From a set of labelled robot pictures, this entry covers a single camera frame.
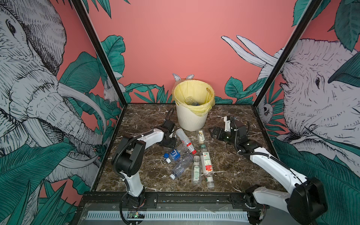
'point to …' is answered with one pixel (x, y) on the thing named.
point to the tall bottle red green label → (206, 166)
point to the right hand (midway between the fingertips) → (212, 128)
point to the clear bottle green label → (196, 171)
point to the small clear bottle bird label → (201, 138)
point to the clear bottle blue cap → (175, 155)
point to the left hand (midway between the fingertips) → (171, 142)
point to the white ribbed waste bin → (189, 121)
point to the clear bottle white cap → (182, 167)
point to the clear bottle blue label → (189, 100)
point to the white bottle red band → (183, 136)
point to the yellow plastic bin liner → (196, 95)
